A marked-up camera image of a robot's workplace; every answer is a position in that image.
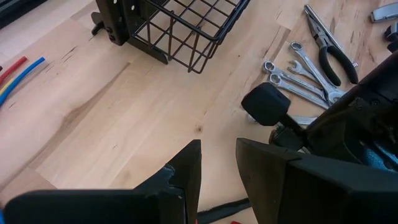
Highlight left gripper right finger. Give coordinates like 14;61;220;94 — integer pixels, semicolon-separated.
235;138;398;224

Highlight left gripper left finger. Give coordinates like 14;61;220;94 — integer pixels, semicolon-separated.
2;139;202;224

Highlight black-handled needle-nose pliers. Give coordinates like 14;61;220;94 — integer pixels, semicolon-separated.
306;12;359;87

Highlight black metal pegboard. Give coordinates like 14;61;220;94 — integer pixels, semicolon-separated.
91;0;170;65

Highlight yellow wire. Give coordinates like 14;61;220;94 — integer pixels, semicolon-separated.
0;77;16;96

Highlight black wire basket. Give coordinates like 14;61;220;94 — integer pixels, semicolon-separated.
127;0;251;75

